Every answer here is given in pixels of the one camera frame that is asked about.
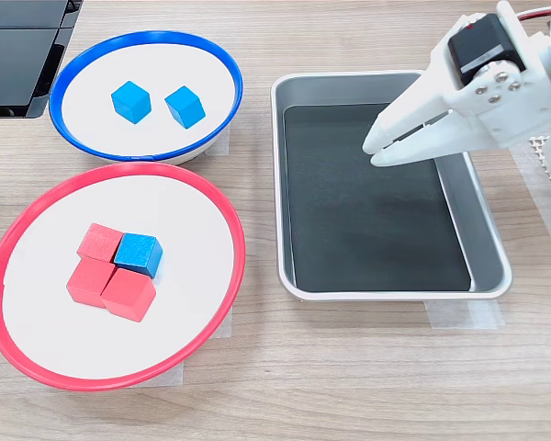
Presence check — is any blue cube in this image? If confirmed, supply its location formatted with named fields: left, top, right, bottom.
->
left=110, top=81, right=152, bottom=124
left=113, top=232, right=164, bottom=279
left=163, top=85, right=207, bottom=130

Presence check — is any steel tray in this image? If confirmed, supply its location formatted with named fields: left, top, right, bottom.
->
left=270, top=70, right=514, bottom=303

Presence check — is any black tray mat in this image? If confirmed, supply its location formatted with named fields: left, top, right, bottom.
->
left=283, top=103, right=473, bottom=294

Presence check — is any clear tape strip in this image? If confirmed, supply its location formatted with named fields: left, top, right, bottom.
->
left=424, top=300, right=506, bottom=330

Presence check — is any blue-rimmed white plate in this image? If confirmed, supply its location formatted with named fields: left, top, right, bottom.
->
left=49, top=30, right=244, bottom=165

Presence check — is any red cube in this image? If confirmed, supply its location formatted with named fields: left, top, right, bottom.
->
left=66, top=256, right=117, bottom=308
left=100, top=267, right=158, bottom=323
left=76, top=222, right=125, bottom=264

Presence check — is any black electronic device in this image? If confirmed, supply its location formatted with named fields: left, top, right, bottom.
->
left=0, top=0, right=84, bottom=119

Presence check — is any red-rimmed white plate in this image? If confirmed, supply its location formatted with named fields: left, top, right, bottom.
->
left=0, top=161, right=247, bottom=392

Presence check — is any red white black cable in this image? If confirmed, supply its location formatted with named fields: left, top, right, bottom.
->
left=513, top=5, right=551, bottom=23

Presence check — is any pale perforated base plate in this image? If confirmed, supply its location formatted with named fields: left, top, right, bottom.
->
left=529, top=134, right=551, bottom=216

